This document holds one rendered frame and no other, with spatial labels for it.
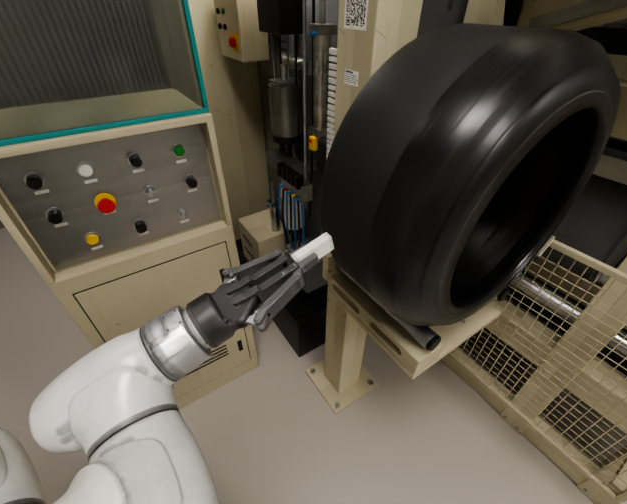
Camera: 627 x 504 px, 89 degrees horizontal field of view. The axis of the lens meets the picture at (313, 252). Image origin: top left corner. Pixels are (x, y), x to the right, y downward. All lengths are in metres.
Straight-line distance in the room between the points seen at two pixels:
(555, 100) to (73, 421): 0.72
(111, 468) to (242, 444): 1.27
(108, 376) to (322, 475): 1.24
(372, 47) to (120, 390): 0.74
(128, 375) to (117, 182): 0.70
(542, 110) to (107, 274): 1.11
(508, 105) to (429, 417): 1.46
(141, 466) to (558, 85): 0.67
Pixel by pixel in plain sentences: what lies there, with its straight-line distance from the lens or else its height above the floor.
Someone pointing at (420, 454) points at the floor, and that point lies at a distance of 1.68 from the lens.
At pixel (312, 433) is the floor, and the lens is 1.65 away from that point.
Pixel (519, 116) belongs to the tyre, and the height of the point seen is 1.41.
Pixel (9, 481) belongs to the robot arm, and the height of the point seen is 0.96.
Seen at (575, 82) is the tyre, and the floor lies 1.44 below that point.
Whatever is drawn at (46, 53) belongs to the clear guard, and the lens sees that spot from 0.97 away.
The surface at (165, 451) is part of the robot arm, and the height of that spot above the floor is 1.15.
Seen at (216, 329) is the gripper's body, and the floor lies 1.18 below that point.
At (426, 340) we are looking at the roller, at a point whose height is 0.91.
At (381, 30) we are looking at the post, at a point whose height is 1.47.
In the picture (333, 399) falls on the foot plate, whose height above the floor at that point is 0.01.
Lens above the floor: 1.53
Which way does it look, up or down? 39 degrees down
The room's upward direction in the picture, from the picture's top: straight up
